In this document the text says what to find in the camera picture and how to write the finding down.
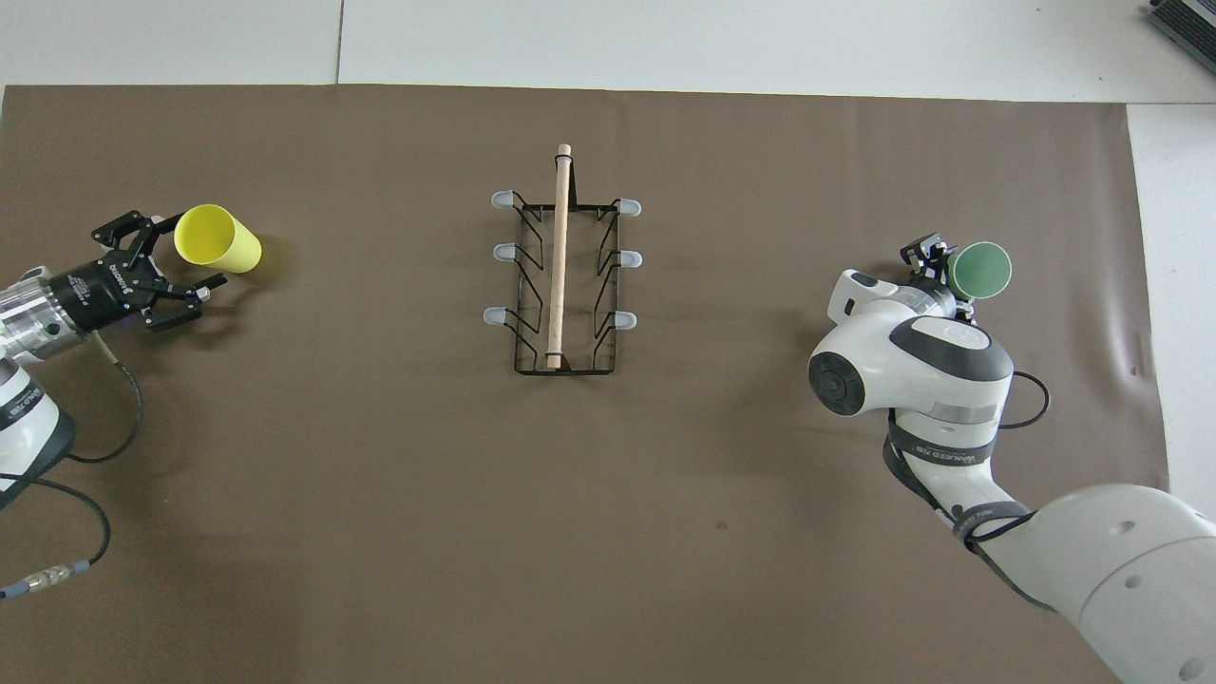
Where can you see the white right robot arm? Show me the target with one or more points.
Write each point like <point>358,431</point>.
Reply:
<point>912,370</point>

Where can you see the yellow plastic cup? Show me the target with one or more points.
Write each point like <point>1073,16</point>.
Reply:
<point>220,239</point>

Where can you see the brown paper table mat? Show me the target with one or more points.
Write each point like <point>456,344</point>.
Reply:
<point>608,532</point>

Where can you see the pale green plastic cup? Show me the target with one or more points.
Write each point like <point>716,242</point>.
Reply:
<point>983,271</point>

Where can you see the grey ribbed device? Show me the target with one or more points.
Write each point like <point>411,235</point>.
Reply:
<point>1187,21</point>

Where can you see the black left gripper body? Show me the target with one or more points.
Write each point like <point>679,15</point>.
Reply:
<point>104,290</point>

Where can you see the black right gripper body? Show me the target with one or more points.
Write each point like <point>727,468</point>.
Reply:
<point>940,283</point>

